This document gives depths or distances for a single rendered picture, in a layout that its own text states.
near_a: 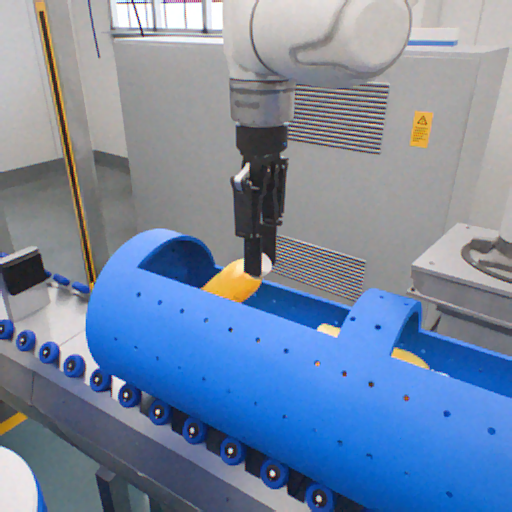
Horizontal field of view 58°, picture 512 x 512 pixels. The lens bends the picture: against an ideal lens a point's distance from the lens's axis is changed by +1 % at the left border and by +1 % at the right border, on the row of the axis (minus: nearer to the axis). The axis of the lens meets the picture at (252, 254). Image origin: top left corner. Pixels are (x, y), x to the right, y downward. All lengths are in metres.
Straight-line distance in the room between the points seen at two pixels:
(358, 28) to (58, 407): 0.89
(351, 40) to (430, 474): 0.44
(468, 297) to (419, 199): 1.17
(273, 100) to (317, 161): 1.75
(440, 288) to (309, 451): 0.58
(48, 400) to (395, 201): 1.69
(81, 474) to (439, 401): 1.69
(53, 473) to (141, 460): 1.20
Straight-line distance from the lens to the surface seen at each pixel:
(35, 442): 2.25
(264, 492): 0.79
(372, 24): 0.45
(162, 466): 0.91
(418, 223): 2.24
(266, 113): 0.63
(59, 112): 1.40
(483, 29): 3.36
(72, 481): 2.07
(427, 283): 1.10
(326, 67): 0.47
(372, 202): 2.29
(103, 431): 0.98
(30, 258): 1.18
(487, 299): 1.08
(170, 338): 0.68
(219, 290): 0.79
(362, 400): 0.57
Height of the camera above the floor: 1.57
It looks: 27 degrees down
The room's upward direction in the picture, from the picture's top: straight up
